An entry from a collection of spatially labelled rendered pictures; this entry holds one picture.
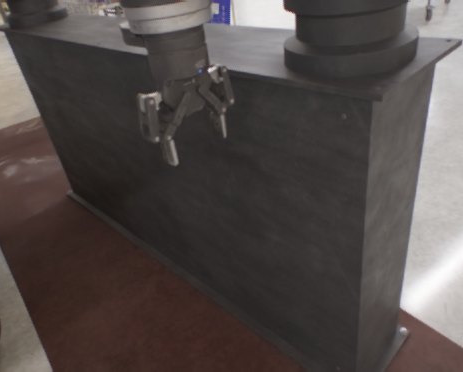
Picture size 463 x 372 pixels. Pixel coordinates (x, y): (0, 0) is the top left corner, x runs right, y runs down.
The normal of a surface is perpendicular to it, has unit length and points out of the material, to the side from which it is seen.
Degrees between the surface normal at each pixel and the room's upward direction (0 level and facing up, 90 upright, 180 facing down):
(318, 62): 90
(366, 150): 90
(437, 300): 0
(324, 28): 90
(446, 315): 0
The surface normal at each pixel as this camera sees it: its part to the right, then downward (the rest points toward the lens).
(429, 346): -0.13, -0.83
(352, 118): -0.70, 0.47
